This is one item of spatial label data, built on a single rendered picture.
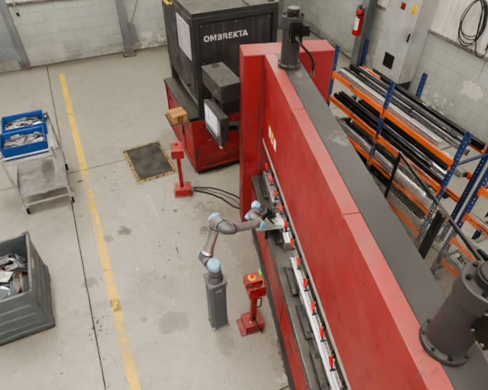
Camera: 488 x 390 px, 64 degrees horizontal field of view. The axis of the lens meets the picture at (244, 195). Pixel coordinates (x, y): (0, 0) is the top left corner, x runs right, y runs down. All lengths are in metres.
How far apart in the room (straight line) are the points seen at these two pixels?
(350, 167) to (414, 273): 0.78
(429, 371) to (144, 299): 3.37
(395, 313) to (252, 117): 2.68
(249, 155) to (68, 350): 2.69
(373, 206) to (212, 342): 2.53
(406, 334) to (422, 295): 0.22
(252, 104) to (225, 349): 2.45
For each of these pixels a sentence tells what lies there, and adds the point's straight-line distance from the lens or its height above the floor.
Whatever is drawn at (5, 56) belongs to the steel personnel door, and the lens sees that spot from 9.75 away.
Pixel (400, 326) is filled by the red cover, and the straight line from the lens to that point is 1.81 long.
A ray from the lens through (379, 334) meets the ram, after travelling 2.03.
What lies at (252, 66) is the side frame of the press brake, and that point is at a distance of 3.76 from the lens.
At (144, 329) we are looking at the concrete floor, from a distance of 4.39.
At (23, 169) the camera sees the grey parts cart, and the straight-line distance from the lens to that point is 6.19.
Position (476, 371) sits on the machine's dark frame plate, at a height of 2.30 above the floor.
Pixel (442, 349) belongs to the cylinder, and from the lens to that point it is 1.75.
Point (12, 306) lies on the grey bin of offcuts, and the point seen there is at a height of 0.58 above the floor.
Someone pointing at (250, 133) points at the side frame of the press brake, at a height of 1.46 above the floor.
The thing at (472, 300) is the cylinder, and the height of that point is 2.69.
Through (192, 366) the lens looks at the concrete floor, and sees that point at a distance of 4.14.
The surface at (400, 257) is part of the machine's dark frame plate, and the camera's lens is 2.03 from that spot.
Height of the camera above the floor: 3.79
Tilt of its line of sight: 43 degrees down
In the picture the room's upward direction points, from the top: 1 degrees clockwise
